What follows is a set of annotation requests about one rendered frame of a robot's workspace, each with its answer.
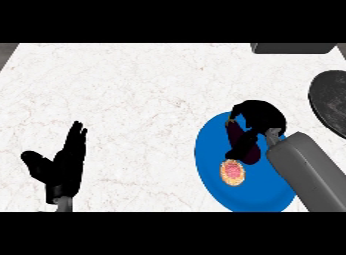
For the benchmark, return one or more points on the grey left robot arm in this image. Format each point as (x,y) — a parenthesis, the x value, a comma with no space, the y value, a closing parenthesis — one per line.
(64,205)

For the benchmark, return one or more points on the dark grey frying pan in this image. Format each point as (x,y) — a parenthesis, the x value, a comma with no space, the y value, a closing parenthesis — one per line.
(338,106)

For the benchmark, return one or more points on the round pink-topped tart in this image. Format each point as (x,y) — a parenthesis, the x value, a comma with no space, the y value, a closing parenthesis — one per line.
(233,172)

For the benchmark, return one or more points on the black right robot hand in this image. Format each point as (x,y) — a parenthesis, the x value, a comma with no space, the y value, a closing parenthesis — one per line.
(262,116)

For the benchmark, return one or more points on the dark grey appliance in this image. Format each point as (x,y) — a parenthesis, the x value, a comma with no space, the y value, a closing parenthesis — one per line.
(293,48)

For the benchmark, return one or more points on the blue plate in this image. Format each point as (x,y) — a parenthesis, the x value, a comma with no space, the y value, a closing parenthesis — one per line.
(259,186)

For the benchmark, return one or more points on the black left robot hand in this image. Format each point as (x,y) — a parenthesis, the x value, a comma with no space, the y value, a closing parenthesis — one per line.
(67,166)

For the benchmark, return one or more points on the dark purple eggplant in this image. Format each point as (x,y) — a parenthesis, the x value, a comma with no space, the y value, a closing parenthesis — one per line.
(242,142)

